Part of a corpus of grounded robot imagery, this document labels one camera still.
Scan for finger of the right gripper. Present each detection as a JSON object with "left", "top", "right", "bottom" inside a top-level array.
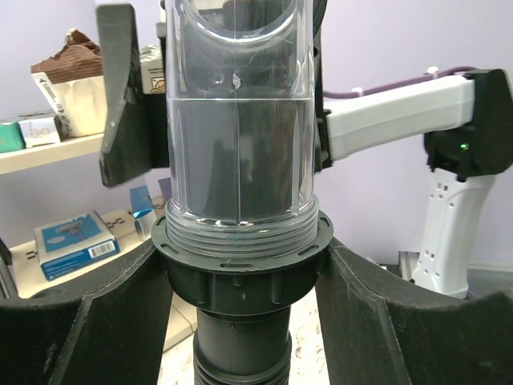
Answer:
[{"left": 96, "top": 3, "right": 169, "bottom": 188}]

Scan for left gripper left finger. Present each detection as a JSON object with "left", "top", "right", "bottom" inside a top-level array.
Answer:
[{"left": 1, "top": 241, "right": 172, "bottom": 384}]

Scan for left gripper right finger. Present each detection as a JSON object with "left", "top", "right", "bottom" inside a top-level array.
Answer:
[{"left": 316, "top": 240, "right": 512, "bottom": 384}]

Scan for clear plastic pipe fitting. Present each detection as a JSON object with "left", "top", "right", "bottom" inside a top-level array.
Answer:
[{"left": 165, "top": 1, "right": 318, "bottom": 257}]

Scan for black corrugated hose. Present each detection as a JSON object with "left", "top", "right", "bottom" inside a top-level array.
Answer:
[{"left": 150, "top": 208, "right": 336, "bottom": 385}]

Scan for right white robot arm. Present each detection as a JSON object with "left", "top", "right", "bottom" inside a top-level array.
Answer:
[{"left": 96, "top": 1, "right": 512, "bottom": 298}]

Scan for purple white carton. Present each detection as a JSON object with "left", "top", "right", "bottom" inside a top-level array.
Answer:
[{"left": 158, "top": 177, "right": 172, "bottom": 201}]

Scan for blue white carton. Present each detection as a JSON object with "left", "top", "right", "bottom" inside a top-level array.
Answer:
[{"left": 130, "top": 185, "right": 157, "bottom": 241}]

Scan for white tub brown lid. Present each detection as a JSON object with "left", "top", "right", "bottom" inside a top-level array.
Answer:
[{"left": 30, "top": 28, "right": 107, "bottom": 138}]

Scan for blue product box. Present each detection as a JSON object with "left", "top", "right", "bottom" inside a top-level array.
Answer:
[{"left": 34, "top": 210, "right": 120, "bottom": 281}]

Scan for silver small box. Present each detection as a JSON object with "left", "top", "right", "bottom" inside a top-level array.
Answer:
[{"left": 18, "top": 116, "right": 61, "bottom": 148}]

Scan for cream tiered shelf rack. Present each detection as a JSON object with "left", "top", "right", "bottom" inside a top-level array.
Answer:
[{"left": 1, "top": 134, "right": 169, "bottom": 298}]

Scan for teal green box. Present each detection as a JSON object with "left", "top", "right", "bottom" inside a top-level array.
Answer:
[{"left": 1, "top": 118, "right": 27, "bottom": 153}]

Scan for aluminium frame rail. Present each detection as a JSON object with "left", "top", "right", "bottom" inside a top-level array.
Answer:
[{"left": 398, "top": 251, "right": 512, "bottom": 299}]

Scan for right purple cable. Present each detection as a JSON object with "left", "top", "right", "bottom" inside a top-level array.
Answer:
[{"left": 322, "top": 66, "right": 474, "bottom": 99}]

